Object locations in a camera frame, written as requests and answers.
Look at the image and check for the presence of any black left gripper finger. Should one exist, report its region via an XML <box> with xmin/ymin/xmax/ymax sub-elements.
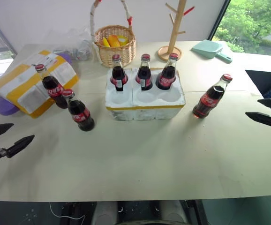
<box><xmin>0</xmin><ymin>123</ymin><xmax>15</xmax><ymax>141</ymax></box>
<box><xmin>6</xmin><ymin>135</ymin><xmax>36</xmax><ymax>159</ymax></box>

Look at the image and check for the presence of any white foam lid yellow tape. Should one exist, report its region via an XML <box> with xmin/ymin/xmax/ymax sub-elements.
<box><xmin>0</xmin><ymin>49</ymin><xmax>80</xmax><ymax>119</ymax></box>

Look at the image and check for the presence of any glass cola bottle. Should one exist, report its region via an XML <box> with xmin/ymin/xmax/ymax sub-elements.
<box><xmin>62</xmin><ymin>89</ymin><xmax>95</xmax><ymax>132</ymax></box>
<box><xmin>192</xmin><ymin>74</ymin><xmax>233</xmax><ymax>119</ymax></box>
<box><xmin>110</xmin><ymin>54</ymin><xmax>129</xmax><ymax>92</ymax></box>
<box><xmin>135</xmin><ymin>53</ymin><xmax>153</xmax><ymax>91</ymax></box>
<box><xmin>155</xmin><ymin>52</ymin><xmax>180</xmax><ymax>90</ymax></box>
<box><xmin>34</xmin><ymin>63</ymin><xmax>68</xmax><ymax>109</ymax></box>

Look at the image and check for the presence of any white foam bottle crate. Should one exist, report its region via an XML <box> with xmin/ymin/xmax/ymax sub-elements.
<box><xmin>105</xmin><ymin>67</ymin><xmax>186</xmax><ymax>121</ymax></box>

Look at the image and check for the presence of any purple plastic object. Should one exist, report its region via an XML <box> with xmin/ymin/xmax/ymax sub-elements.
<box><xmin>0</xmin><ymin>97</ymin><xmax>22</xmax><ymax>116</ymax></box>
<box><xmin>59</xmin><ymin>53</ymin><xmax>73</xmax><ymax>66</ymax></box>

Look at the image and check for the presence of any dark open bin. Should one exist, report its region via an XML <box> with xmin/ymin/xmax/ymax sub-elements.
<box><xmin>244</xmin><ymin>69</ymin><xmax>271</xmax><ymax>99</ymax></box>

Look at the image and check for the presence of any teal plastic dustpan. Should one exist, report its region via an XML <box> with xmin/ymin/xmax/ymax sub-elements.
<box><xmin>191</xmin><ymin>39</ymin><xmax>233</xmax><ymax>64</ymax></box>

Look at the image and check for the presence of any grey rounded shape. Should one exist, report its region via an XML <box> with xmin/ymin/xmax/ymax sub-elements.
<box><xmin>93</xmin><ymin>201</ymin><xmax>119</xmax><ymax>225</ymax></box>
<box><xmin>158</xmin><ymin>200</ymin><xmax>186</xmax><ymax>225</ymax></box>

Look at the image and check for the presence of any clear plastic bag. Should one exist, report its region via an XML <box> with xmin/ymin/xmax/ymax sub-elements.
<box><xmin>53</xmin><ymin>27</ymin><xmax>94</xmax><ymax>62</ymax></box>

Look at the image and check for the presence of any wooden mug tree stand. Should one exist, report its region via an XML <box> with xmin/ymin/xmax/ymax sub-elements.
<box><xmin>157</xmin><ymin>0</ymin><xmax>195</xmax><ymax>62</ymax></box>

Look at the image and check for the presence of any orange toy fruit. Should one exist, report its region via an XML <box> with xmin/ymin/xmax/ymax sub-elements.
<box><xmin>108</xmin><ymin>34</ymin><xmax>121</xmax><ymax>48</ymax></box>

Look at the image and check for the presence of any thin white cable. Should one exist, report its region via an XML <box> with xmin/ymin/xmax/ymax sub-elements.
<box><xmin>49</xmin><ymin>202</ymin><xmax>61</xmax><ymax>221</ymax></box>

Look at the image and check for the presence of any grey window frame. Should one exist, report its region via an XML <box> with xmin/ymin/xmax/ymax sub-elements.
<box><xmin>0</xmin><ymin>8</ymin><xmax>18</xmax><ymax>57</ymax></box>

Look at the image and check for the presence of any black window frame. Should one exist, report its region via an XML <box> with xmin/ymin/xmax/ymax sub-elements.
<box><xmin>207</xmin><ymin>0</ymin><xmax>232</xmax><ymax>41</ymax></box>

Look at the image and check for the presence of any wicker basket with wrapped handle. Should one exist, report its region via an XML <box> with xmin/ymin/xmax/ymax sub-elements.
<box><xmin>89</xmin><ymin>0</ymin><xmax>137</xmax><ymax>69</ymax></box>

